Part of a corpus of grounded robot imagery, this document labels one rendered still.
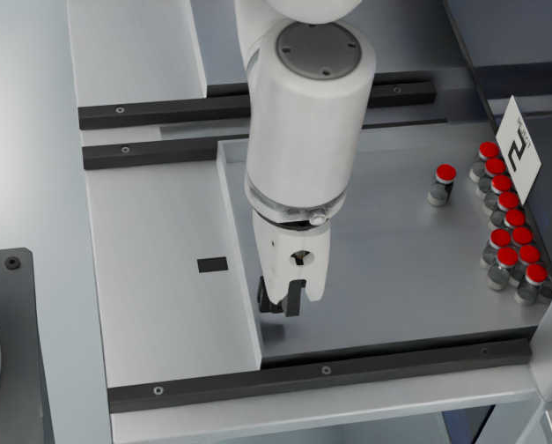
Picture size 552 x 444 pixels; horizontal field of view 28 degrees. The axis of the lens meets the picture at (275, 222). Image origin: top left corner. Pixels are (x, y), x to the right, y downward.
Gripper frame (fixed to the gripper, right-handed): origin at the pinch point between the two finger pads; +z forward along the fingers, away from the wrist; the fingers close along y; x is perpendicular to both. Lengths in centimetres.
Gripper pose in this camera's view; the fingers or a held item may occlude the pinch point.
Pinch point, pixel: (276, 292)
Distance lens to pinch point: 103.2
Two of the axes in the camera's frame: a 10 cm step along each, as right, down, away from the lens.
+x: -9.8, 0.9, -1.8
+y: -1.8, -8.0, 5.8
